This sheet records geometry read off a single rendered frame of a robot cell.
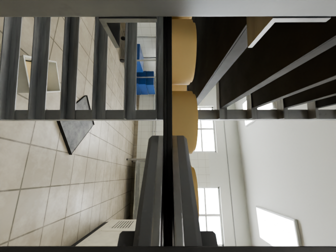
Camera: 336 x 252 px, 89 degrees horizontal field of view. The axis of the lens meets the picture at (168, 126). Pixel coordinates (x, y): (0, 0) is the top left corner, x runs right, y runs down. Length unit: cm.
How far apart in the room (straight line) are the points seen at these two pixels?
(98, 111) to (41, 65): 23
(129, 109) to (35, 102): 28
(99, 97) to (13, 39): 33
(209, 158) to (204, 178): 54
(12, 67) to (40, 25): 16
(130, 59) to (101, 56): 9
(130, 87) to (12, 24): 42
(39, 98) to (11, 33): 23
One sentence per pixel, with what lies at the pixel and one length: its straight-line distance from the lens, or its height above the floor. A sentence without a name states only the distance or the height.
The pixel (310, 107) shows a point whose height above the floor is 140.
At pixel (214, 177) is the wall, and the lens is 496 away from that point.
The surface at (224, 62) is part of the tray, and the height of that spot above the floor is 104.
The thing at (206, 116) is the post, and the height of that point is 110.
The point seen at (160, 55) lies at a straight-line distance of 57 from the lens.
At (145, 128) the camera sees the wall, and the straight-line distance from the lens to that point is 503.
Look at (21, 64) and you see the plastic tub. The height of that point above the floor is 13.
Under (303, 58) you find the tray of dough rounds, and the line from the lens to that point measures 26.
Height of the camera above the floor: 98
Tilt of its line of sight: level
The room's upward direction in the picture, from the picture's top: 90 degrees clockwise
